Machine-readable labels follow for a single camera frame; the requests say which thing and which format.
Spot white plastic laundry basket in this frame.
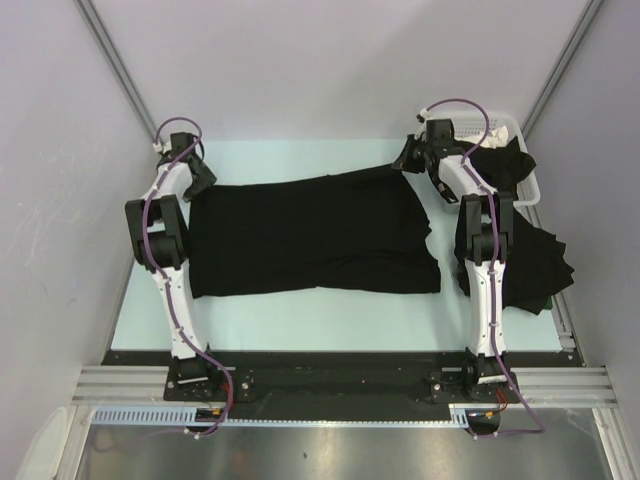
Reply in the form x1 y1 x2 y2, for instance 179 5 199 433
471 112 541 208

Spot black t shirt blue logo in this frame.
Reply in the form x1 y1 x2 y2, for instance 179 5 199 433
189 165 441 298

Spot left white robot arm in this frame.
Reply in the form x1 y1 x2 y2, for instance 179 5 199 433
125 132 221 400

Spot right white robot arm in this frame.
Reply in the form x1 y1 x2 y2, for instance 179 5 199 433
392 113 515 401

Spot black shirts in basket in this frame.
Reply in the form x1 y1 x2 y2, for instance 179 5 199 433
470 137 537 199

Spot folded black shirt stack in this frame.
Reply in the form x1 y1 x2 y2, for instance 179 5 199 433
452 204 576 316

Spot white cloth in basket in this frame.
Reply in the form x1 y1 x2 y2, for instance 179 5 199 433
480 125 512 149

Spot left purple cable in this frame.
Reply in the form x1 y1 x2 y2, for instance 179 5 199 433
142 117 236 441

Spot purple cable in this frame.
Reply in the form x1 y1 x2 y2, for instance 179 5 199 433
424 98 546 435
142 117 236 441

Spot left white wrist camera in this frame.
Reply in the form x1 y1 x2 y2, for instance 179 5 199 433
153 142 171 154

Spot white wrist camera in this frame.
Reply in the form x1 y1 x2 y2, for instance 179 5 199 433
153 142 171 154
416 108 433 124

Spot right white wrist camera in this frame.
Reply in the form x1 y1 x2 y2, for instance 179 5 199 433
416 108 433 124

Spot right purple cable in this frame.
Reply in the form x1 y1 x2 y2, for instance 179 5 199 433
424 98 546 435

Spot left aluminium frame post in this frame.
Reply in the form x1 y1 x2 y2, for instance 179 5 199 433
73 0 157 141

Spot aluminium frame post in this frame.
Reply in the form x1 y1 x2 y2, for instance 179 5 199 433
520 0 608 141
73 0 157 141

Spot right aluminium frame post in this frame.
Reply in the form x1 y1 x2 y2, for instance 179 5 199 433
520 0 608 141

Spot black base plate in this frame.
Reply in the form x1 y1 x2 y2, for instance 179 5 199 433
102 350 584 434

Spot slotted cable duct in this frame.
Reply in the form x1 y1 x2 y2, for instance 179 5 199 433
92 402 501 430

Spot aluminium rail right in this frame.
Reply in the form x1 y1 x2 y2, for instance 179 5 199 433
502 142 621 480

